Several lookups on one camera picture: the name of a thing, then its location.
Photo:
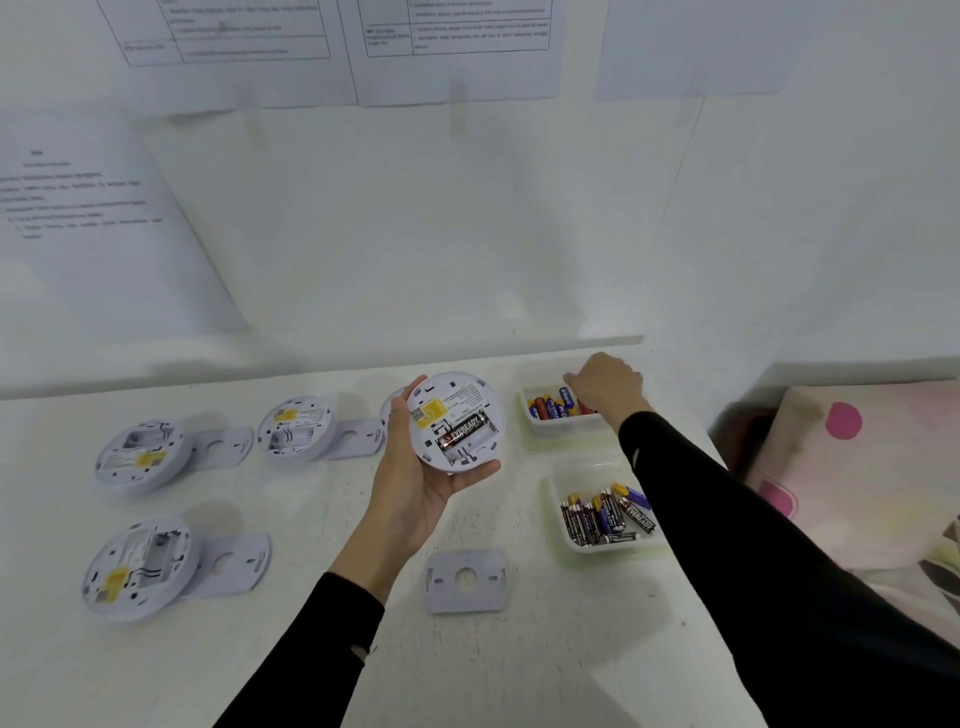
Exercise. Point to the mounting plate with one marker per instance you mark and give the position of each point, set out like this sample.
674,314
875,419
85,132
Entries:
442,598
256,564
367,442
241,446

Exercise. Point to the person's right hand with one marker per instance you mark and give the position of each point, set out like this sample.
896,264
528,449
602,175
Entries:
611,390

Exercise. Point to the person's right forearm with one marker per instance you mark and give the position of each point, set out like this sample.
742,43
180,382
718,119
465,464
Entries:
787,600

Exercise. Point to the black battery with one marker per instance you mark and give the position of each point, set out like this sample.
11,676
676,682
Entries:
463,430

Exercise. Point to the pink dotted bedsheet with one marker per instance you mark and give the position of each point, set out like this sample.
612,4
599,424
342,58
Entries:
915,600

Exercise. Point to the pink dotted pillow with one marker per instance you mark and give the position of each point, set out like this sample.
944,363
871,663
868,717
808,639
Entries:
862,480

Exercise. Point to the white paper with text lines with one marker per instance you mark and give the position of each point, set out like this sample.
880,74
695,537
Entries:
112,285

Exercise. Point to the person's left hand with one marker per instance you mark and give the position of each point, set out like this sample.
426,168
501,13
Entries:
405,517

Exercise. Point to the white round smoke detector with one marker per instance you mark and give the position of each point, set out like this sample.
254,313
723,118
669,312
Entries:
165,478
315,448
172,594
390,410
450,388

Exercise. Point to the clear plastic container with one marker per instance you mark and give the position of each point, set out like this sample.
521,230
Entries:
540,429
556,487

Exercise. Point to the brown patterned cloth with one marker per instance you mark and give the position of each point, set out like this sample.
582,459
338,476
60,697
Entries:
945,562

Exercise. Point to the person's left forearm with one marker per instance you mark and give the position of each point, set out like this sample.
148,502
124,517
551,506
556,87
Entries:
307,660

